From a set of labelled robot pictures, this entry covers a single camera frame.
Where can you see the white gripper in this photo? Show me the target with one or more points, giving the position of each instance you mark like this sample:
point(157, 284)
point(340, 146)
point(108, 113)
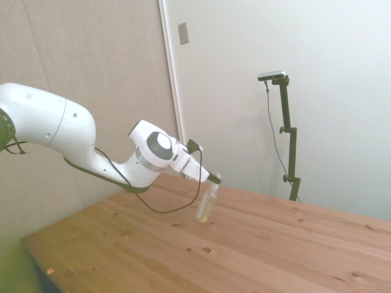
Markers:
point(195, 168)

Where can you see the clear sanitizer pump bottle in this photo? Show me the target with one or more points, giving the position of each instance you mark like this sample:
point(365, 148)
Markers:
point(207, 204)

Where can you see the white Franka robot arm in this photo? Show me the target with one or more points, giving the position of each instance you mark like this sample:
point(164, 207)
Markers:
point(61, 122)

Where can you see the black camera stand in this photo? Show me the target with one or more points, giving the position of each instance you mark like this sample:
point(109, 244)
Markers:
point(290, 137)

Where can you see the white vertical wall trim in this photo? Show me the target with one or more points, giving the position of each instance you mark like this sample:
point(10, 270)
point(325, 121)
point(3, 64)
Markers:
point(174, 91)

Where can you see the silver exterior camera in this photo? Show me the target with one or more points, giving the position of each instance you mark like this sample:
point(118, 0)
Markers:
point(272, 75)

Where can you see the grey wall plate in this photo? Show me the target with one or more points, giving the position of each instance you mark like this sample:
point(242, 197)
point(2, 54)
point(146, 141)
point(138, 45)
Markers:
point(183, 33)

